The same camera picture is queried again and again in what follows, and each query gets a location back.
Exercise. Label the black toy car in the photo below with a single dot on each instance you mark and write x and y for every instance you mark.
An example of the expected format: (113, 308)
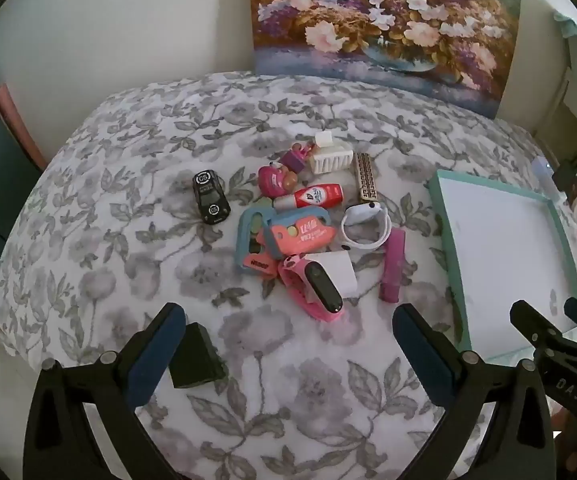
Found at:
(208, 195)

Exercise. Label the grey floral blanket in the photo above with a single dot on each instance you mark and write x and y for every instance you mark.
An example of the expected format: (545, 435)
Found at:
(143, 260)

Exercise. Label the teal cardboard box lid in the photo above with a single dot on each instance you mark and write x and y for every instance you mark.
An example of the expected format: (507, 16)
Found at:
(498, 260)

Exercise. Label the white power strip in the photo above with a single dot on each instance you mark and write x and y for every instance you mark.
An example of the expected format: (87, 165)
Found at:
(542, 167)

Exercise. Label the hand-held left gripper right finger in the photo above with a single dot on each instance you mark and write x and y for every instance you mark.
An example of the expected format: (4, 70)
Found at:
(421, 355)

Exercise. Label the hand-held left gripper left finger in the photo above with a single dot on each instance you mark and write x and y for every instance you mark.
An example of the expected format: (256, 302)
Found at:
(156, 355)

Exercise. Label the pink doll head toy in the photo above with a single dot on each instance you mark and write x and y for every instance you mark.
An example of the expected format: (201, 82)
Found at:
(273, 180)

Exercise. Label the pink wooden board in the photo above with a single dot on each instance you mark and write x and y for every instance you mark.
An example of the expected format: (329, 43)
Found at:
(11, 110)

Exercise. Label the white comb brush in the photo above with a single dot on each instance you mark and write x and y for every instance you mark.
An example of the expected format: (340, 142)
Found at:
(331, 160)

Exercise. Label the red and white tube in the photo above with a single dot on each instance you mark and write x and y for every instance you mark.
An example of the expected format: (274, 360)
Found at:
(313, 196)

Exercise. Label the flower painting canvas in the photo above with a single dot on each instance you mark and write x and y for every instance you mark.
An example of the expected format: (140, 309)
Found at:
(368, 20)

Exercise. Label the pink band with black tracker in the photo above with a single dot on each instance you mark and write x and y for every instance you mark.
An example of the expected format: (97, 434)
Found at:
(323, 285)

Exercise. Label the salmon cutter with black label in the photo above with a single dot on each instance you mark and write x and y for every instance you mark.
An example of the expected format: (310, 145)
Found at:
(258, 262)

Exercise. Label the person's right hand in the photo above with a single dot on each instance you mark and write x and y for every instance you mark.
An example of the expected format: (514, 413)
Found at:
(561, 419)

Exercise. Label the black charger adapter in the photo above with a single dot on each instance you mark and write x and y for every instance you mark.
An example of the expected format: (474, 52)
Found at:
(196, 357)

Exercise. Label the magenta plastic case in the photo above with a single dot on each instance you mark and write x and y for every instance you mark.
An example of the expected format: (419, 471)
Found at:
(392, 265)

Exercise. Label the white smart band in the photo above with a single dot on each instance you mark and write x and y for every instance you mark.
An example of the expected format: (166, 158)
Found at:
(363, 210)

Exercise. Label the white charger adapter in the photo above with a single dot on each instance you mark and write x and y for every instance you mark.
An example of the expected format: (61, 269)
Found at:
(341, 270)

